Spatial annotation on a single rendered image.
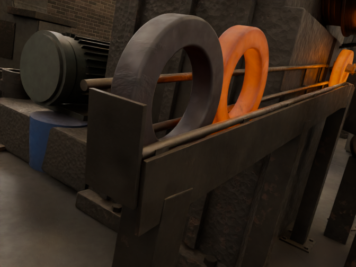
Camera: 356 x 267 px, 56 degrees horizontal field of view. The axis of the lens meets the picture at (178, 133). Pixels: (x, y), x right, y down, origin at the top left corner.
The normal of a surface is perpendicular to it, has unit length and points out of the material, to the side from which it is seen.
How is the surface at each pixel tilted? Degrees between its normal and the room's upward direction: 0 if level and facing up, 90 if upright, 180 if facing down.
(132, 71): 74
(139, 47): 60
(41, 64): 90
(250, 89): 82
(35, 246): 0
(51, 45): 90
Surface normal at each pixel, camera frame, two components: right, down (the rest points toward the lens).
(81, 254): 0.19, -0.96
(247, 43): 0.80, 0.29
